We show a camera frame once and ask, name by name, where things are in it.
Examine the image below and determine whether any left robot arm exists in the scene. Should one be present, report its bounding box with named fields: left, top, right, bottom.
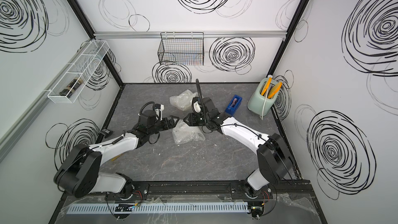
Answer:
left=53, top=110, right=179, bottom=200

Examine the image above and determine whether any white slotted cable duct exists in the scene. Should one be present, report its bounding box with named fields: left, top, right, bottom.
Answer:
left=66, top=202, right=249, bottom=215

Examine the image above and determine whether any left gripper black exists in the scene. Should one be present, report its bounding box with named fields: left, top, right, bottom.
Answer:
left=148, top=116, right=179, bottom=136

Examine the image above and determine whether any mint green toaster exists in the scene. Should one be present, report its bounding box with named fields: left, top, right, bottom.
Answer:
left=248, top=75, right=282, bottom=119

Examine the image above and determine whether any blue tape dispenser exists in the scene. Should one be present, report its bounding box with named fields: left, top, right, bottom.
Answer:
left=225, top=95, right=242, bottom=116

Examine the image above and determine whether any horizontal aluminium wall rail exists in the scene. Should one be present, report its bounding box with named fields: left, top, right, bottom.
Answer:
left=94, top=30, right=287, bottom=39

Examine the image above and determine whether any black wire wall basket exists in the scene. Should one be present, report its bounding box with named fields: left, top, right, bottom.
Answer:
left=158, top=37, right=205, bottom=65

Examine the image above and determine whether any white wire wall shelf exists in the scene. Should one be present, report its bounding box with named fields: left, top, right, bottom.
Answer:
left=47, top=40, right=110, bottom=104

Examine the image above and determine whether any left wall aluminium rail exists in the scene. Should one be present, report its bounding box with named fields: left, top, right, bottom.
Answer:
left=1, top=38, right=94, bottom=162

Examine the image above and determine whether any dark bottle in shelf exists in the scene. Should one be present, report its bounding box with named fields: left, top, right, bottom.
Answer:
left=59, top=78, right=83, bottom=98

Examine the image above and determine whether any white toaster power cable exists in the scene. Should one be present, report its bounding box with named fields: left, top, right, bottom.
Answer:
left=260, top=74, right=274, bottom=121

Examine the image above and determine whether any small black box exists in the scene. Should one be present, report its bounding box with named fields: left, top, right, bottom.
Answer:
left=100, top=129, right=113, bottom=139

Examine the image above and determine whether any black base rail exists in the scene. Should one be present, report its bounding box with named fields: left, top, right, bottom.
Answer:
left=62, top=178, right=315, bottom=201

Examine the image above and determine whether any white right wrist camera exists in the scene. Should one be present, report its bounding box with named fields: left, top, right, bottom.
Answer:
left=191, top=97, right=202, bottom=114

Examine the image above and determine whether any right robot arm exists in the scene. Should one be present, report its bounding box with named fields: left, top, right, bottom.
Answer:
left=183, top=96, right=294, bottom=198

